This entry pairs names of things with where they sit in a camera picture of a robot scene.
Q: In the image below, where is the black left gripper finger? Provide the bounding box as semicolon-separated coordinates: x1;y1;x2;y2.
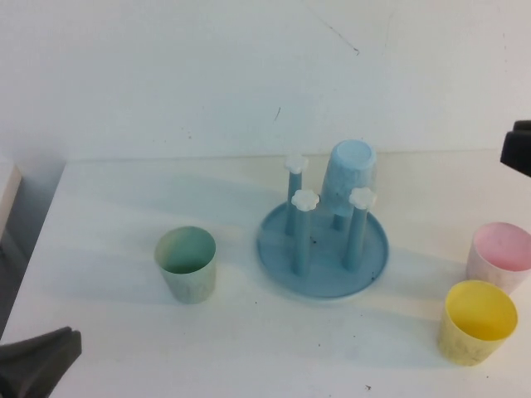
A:
0;330;82;398
0;326;72;376

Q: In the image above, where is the green plastic cup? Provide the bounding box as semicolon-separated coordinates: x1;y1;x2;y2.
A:
153;226;217;305

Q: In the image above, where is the pink plastic cup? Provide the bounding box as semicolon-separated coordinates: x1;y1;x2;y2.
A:
465;222;531;298

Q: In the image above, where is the light blue plastic cup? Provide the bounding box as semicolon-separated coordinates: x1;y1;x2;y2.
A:
319;139;378;217

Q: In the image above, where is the yellow plastic cup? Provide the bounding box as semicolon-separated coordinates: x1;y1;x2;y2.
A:
436;280;519;368

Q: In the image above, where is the blue cup stand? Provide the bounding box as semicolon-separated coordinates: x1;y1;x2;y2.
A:
256;153;392;300

